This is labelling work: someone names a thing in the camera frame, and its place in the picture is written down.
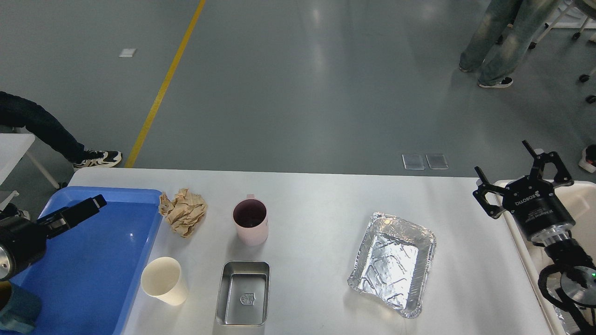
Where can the person in light jeans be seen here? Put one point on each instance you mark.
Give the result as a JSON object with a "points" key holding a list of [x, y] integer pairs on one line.
{"points": [[502, 39]]}

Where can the pink plastic mug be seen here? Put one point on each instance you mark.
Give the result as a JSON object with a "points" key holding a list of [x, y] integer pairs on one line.
{"points": [[251, 219]]}

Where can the person in dark jeans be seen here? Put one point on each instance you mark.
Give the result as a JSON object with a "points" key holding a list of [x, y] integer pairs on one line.
{"points": [[588, 159]]}

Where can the white side table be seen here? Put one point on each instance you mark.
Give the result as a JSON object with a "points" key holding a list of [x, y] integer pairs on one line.
{"points": [[12, 148]]}

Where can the foil tray in bin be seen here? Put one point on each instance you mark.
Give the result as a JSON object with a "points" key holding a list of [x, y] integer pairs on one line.
{"points": [[561, 322]]}

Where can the cream paper cup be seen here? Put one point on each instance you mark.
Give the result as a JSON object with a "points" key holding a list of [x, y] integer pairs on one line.
{"points": [[162, 279]]}

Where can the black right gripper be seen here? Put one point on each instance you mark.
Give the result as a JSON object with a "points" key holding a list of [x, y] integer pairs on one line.
{"points": [[540, 207]]}

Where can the crumpled brown paper ball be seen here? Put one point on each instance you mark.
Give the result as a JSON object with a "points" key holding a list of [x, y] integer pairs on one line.
{"points": [[184, 212]]}

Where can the seated person leg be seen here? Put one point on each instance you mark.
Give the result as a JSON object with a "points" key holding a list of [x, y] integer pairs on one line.
{"points": [[18, 112]]}

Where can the stainless steel rectangular tray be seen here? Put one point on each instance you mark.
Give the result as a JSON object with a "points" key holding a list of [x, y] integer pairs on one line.
{"points": [[243, 294]]}

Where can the teal cup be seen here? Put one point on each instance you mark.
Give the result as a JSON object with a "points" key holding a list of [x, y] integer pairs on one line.
{"points": [[19, 309]]}

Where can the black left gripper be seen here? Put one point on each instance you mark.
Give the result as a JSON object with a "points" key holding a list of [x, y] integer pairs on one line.
{"points": [[23, 242]]}

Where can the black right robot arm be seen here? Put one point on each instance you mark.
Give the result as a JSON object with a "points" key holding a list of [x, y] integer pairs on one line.
{"points": [[569, 282]]}

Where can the aluminium foil tray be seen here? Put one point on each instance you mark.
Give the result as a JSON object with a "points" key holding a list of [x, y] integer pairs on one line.
{"points": [[393, 263]]}

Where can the blue plastic tray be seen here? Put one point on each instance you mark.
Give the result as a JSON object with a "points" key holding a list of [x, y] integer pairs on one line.
{"points": [[89, 276]]}

